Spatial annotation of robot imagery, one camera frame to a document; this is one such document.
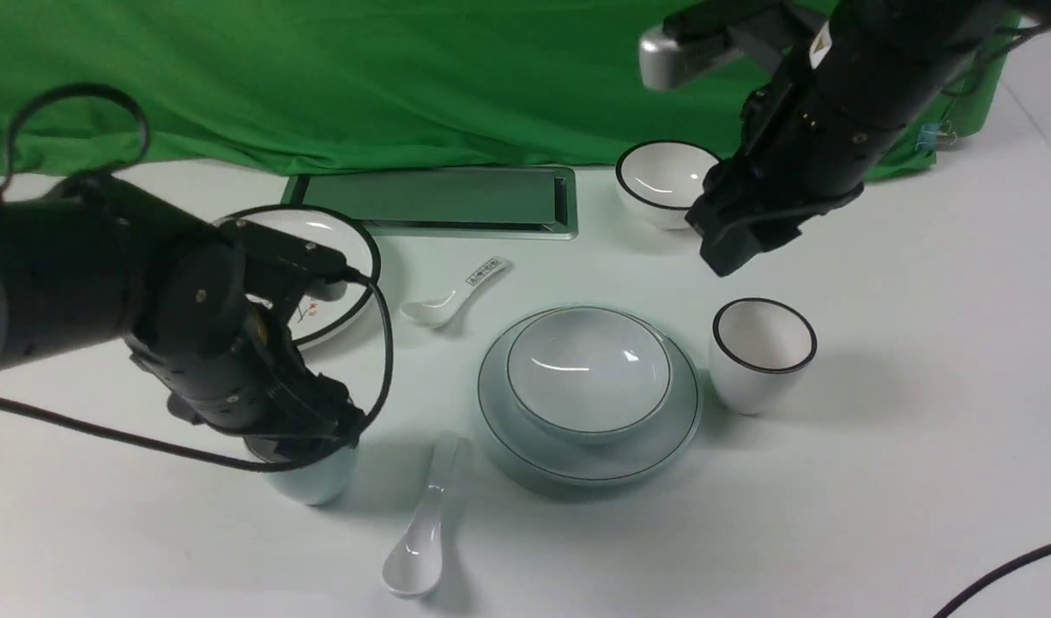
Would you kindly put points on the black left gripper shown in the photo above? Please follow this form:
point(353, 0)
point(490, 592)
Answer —
point(253, 385)

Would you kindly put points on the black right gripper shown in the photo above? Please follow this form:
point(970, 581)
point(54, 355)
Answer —
point(740, 216)

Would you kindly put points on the pale blue cup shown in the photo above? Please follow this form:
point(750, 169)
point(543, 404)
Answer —
point(313, 485)

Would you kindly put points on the pale blue bowl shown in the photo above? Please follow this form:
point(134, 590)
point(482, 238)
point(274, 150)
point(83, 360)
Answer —
point(588, 374)

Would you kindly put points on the plain white ceramic spoon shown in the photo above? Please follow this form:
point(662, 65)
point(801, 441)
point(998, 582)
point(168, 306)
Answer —
point(414, 567)

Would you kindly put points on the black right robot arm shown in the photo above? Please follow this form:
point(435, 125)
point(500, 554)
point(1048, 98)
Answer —
point(832, 110)

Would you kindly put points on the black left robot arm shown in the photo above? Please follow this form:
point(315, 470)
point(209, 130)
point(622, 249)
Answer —
point(203, 308)

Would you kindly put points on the illustrated plate black rim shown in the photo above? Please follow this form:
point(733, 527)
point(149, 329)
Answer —
point(333, 304)

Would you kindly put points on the white bowl black rim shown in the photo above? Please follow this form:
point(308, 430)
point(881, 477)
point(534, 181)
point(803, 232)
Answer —
point(659, 181)

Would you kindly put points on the white cup black rim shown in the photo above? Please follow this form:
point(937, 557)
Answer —
point(759, 348)

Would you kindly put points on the white spoon with label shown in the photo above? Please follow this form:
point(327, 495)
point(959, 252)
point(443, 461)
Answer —
point(437, 313)

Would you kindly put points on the blue binder clip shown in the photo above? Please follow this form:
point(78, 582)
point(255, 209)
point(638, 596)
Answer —
point(935, 137)

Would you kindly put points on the pale blue plate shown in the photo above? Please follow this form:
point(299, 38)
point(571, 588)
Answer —
point(521, 448)

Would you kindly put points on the green cloth backdrop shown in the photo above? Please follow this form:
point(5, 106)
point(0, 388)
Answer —
point(293, 87)

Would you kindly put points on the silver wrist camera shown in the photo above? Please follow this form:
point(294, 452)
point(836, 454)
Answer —
point(666, 63)

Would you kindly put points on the metal table cable hatch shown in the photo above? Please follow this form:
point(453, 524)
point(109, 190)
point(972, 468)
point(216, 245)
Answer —
point(489, 202)

